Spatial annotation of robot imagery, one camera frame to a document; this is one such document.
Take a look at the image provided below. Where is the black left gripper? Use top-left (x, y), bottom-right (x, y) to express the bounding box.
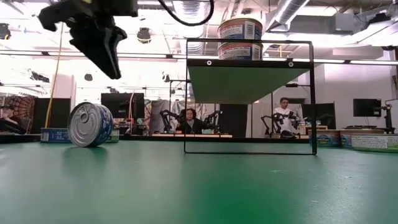
top-left (39, 0), bottom-right (127, 80)

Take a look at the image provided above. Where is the blue barcode tuna can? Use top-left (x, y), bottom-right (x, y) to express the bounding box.
top-left (40, 128), bottom-right (72, 143)
top-left (67, 101), bottom-right (114, 148)

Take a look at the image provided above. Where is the red white blue tuna can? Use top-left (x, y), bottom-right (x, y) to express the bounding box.
top-left (216, 17), bottom-right (264, 40)
top-left (217, 42), bottom-right (264, 61)

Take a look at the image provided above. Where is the white green label tuna can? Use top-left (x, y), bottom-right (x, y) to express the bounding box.
top-left (351, 133), bottom-right (398, 153)

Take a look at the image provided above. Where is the white pillar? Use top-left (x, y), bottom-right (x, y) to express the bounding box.
top-left (52, 74), bottom-right (77, 106)

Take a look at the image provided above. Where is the black computer monitor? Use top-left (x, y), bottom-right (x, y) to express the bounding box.
top-left (353, 98), bottom-right (382, 118)
top-left (302, 103), bottom-right (336, 127)
top-left (101, 92), bottom-right (146, 119)

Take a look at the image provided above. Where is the black partition panel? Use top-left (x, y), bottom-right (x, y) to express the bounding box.
top-left (220, 103), bottom-right (249, 138)
top-left (33, 98), bottom-right (72, 129)

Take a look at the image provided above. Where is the green Bumble Bee tuna can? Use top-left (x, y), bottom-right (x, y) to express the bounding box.
top-left (105, 129), bottom-right (120, 144)

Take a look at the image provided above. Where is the black ceiling fixture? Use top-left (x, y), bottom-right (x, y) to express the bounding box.
top-left (0, 23), bottom-right (12, 40)

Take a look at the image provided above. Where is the person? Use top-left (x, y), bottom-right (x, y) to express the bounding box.
top-left (273, 97), bottom-right (299, 134)
top-left (175, 108), bottom-right (208, 135)
top-left (0, 104), bottom-right (18, 121)

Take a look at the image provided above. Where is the wooden workbench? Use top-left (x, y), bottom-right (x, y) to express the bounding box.
top-left (152, 133), bottom-right (233, 139)

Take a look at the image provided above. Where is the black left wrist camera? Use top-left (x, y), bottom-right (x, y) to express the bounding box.
top-left (93, 0), bottom-right (139, 18)

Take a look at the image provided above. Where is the black ceiling dome camera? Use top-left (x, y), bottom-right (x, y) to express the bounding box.
top-left (136, 27), bottom-right (152, 44)

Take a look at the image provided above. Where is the yellow hanging cable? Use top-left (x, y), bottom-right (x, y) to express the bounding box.
top-left (45, 30), bottom-right (63, 129)

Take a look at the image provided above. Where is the corrugated silver ventilation duct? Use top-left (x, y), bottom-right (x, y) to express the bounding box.
top-left (174, 0), bottom-right (208, 55)

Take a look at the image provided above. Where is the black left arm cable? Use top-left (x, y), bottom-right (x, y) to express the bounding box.
top-left (157, 0), bottom-right (215, 27)

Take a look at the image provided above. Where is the patterned wall tapestry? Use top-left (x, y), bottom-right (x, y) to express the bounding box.
top-left (9, 95), bottom-right (37, 125)

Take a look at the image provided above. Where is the black frame wooden shelf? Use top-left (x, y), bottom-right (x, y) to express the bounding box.
top-left (183, 39), bottom-right (317, 156)

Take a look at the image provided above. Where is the black metal stand frame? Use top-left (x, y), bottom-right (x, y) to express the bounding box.
top-left (270, 83), bottom-right (315, 131)

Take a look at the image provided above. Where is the black camera tripod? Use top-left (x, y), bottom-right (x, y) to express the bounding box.
top-left (374, 104), bottom-right (396, 134)

